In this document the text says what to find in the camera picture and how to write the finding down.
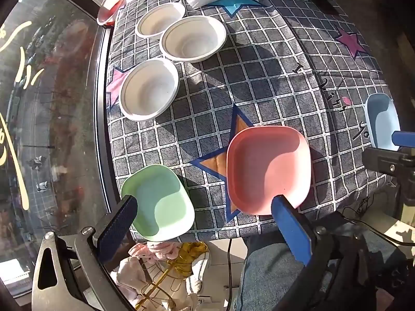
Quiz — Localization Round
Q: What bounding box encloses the black cable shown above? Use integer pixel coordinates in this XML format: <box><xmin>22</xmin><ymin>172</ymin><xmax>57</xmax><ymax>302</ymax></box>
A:
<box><xmin>340</xmin><ymin>197</ymin><xmax>415</xmax><ymax>245</ymax></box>
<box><xmin>225</xmin><ymin>239</ymin><xmax>234</xmax><ymax>311</ymax></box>

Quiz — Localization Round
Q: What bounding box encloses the yellow wire rack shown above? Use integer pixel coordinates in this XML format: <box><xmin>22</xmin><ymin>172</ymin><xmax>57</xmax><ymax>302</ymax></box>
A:
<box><xmin>136</xmin><ymin>241</ymin><xmax>210</xmax><ymax>311</ymax></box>

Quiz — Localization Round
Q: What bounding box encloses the pink square plate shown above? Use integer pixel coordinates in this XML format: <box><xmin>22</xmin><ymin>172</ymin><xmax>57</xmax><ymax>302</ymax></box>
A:
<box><xmin>226</xmin><ymin>125</ymin><xmax>312</xmax><ymax>216</ymax></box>

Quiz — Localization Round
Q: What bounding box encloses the blue square plate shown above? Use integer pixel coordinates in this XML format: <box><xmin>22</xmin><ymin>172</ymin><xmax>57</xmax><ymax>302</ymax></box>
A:
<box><xmin>364</xmin><ymin>93</ymin><xmax>400</xmax><ymax>152</ymax></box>

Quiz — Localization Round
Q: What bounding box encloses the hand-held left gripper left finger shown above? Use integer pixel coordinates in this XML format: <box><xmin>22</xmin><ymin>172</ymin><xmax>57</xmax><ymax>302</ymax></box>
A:
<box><xmin>31</xmin><ymin>195</ymin><xmax>138</xmax><ymax>311</ymax></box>

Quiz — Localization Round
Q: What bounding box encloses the grey checked star-print cloth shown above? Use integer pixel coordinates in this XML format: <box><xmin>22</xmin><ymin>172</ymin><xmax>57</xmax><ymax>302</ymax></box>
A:
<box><xmin>105</xmin><ymin>0</ymin><xmax>403</xmax><ymax>243</ymax></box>

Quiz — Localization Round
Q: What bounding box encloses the person's jeans leg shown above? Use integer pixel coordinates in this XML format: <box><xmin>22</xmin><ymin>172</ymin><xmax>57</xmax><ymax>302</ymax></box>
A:
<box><xmin>233</xmin><ymin>231</ymin><xmax>406</xmax><ymax>311</ymax></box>

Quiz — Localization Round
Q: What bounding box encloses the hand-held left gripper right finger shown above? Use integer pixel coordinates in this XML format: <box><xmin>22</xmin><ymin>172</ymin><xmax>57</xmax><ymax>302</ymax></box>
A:
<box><xmin>271</xmin><ymin>195</ymin><xmax>378</xmax><ymax>311</ymax></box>

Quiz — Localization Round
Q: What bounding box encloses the pink fluffy cloth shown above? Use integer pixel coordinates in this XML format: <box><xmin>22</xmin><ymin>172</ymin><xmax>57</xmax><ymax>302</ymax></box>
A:
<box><xmin>117</xmin><ymin>242</ymin><xmax>179</xmax><ymax>302</ymax></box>

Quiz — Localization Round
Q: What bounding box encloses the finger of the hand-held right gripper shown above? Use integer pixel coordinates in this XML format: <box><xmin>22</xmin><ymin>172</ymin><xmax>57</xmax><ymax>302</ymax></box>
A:
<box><xmin>361</xmin><ymin>147</ymin><xmax>410</xmax><ymax>176</ymax></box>
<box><xmin>392</xmin><ymin>130</ymin><xmax>415</xmax><ymax>148</ymax></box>

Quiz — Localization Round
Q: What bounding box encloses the white paper bowl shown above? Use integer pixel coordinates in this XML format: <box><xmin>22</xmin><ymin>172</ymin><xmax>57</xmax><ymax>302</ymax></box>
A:
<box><xmin>159</xmin><ymin>16</ymin><xmax>227</xmax><ymax>63</ymax></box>
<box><xmin>119</xmin><ymin>57</ymin><xmax>180</xmax><ymax>122</ymax></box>
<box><xmin>135</xmin><ymin>2</ymin><xmax>186</xmax><ymax>39</ymax></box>

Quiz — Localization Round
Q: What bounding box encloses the green square plate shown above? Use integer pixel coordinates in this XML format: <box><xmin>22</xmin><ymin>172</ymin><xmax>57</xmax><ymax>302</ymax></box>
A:
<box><xmin>121</xmin><ymin>164</ymin><xmax>196</xmax><ymax>242</ymax></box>

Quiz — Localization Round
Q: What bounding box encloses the red plastic basin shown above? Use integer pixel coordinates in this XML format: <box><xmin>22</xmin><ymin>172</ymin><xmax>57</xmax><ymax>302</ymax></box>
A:
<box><xmin>96</xmin><ymin>0</ymin><xmax>137</xmax><ymax>26</ymax></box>

